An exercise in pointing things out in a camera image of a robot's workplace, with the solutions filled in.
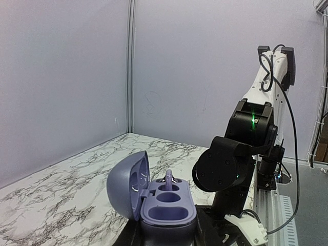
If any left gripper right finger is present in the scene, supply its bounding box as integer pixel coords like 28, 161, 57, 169
194, 205, 242, 245

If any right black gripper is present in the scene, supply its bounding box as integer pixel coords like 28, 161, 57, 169
192, 99, 278, 219

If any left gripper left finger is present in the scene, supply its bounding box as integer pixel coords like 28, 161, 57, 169
113, 220, 144, 246

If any blue earbud charging case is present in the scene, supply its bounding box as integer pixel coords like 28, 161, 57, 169
106, 151, 197, 245

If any purple clip earbud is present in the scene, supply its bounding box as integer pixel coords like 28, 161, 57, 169
158, 169, 182, 191

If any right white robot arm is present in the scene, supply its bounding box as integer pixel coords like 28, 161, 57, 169
192, 45, 296, 220

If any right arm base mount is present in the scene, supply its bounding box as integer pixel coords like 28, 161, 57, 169
256, 145, 292, 191

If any aluminium front rail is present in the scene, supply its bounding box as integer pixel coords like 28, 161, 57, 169
253, 181, 299, 246

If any right aluminium corner post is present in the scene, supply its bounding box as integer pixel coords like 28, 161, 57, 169
126, 0, 136, 133

